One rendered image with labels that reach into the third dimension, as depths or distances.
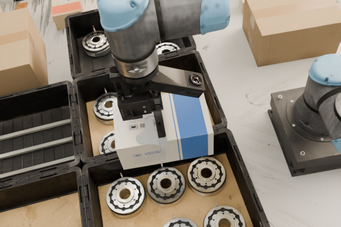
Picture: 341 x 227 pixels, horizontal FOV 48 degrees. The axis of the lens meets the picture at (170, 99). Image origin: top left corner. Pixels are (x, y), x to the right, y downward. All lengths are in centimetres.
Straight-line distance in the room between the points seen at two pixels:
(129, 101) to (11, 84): 78
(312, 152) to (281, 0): 59
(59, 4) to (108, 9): 120
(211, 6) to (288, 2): 94
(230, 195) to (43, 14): 120
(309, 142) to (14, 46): 101
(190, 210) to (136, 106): 41
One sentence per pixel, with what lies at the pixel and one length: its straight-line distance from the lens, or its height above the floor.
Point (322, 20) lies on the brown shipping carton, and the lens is 145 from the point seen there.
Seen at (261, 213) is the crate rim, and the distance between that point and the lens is 93.
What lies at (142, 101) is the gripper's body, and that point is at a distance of 70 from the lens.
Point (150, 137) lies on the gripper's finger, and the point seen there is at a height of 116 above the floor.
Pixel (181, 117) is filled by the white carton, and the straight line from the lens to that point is 80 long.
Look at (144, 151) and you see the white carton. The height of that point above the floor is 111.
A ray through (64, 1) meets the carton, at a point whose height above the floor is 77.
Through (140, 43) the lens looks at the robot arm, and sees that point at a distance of 59.
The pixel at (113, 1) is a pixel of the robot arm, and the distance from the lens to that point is 56.
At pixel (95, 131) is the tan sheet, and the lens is 119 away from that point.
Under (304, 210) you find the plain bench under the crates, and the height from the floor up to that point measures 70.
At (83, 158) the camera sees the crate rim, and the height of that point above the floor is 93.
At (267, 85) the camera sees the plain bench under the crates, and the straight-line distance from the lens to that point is 142.
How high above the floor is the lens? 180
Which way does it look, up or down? 53 degrees down
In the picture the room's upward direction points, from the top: 8 degrees counter-clockwise
